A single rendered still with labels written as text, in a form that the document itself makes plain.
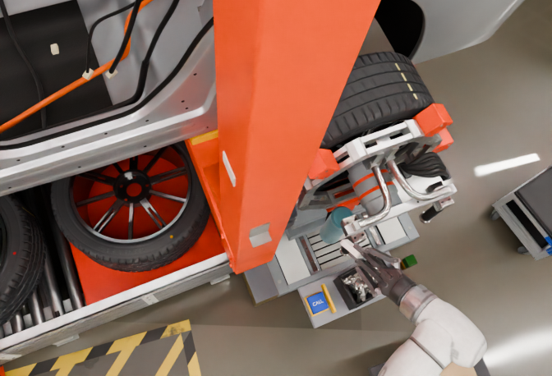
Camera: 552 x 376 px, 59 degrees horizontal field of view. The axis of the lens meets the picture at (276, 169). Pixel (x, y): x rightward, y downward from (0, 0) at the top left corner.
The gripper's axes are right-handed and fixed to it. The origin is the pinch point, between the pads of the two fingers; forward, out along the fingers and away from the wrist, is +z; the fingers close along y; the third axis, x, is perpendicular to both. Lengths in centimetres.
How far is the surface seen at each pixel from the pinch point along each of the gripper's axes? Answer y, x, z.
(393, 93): 42, -20, 25
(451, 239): -17, -144, 22
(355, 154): 20.1, -12.0, 21.1
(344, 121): 27.8, -8.4, 28.2
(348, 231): -2.8, -16.4, 12.2
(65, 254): -84, 14, 111
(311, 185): 3.6, -10.9, 29.5
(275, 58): 43, 76, -15
